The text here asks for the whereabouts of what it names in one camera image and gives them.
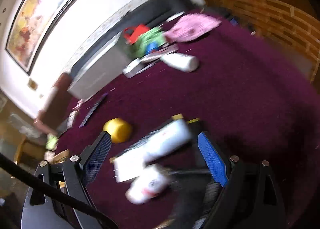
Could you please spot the brown armchair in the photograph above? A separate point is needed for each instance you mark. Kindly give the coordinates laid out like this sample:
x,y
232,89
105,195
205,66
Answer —
x,y
57,94

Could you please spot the black leather sofa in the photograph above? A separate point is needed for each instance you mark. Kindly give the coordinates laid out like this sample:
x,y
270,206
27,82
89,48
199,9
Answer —
x,y
160,4

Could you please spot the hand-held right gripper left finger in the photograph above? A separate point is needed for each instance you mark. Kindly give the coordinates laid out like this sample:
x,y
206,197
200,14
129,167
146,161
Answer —
x,y
97,154

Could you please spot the green patterned cushion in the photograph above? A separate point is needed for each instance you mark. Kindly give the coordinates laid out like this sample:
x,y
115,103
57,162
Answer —
x,y
51,142

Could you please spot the grey shoe box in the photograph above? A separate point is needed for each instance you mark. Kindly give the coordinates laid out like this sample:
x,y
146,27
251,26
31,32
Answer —
x,y
97,74

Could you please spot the white charger plug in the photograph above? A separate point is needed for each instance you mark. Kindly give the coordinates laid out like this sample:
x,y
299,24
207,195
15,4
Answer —
x,y
131,69

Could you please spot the framed wall painting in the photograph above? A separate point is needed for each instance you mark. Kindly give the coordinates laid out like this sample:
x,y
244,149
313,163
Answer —
x,y
40,14

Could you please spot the black marker purple cap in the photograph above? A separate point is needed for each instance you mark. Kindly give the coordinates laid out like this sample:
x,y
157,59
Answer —
x,y
92,111

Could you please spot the gold wall plate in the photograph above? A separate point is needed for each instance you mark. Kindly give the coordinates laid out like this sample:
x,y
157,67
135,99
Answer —
x,y
32,84

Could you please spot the pink floral cloth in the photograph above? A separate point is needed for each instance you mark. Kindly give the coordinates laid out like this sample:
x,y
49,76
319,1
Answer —
x,y
192,26

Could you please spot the green cloth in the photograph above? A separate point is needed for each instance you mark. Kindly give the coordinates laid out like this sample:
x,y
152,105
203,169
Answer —
x,y
147,37

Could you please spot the red bag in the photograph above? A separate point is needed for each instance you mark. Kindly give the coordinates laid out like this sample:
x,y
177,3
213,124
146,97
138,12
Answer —
x,y
138,32

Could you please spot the white lotion bottle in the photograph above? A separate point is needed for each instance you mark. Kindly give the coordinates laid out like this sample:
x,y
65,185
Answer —
x,y
181,62

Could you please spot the small white plastic bottle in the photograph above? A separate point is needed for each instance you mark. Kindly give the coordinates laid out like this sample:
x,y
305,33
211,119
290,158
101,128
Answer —
x,y
147,186

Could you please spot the small blue plastic item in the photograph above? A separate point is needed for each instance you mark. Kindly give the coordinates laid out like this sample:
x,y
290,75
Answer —
x,y
151,47

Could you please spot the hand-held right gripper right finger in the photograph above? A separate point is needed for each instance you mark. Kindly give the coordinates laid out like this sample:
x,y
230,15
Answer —
x,y
212,159

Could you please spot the yellow round jar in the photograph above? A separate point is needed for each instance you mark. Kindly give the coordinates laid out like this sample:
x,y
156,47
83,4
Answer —
x,y
117,129

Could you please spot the wet wipes pack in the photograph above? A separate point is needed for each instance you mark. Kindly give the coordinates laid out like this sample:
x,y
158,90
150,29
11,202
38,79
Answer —
x,y
127,166

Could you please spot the white bottle orange label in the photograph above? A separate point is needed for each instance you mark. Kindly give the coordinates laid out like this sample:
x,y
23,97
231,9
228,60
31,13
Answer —
x,y
170,139

